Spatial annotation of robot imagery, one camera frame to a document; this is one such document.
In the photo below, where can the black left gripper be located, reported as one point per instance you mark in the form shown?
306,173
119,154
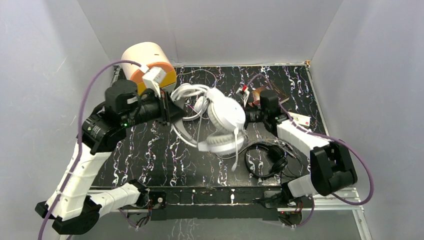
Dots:
166,108

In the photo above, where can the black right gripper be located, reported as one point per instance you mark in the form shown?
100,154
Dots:
246,108

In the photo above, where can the large white over-ear headphones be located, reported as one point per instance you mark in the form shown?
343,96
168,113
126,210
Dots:
226,115

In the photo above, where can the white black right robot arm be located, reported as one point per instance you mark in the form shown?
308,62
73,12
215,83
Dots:
331,165

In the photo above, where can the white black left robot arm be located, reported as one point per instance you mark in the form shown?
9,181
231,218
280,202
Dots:
71,208

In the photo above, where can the small white on-ear headphones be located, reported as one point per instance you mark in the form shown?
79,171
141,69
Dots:
188,119

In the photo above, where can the orange brown paperback book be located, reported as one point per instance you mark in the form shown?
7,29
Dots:
268,90

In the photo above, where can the small white green box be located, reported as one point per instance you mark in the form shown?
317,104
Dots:
300,119

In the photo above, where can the pastel mini drawer cabinet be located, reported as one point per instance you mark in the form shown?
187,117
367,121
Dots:
151,55

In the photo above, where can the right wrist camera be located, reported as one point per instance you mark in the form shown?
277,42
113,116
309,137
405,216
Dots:
243,92

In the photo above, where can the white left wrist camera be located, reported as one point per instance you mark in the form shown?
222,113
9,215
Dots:
153,78

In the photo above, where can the black wired headphones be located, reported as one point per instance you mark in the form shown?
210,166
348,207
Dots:
264,160

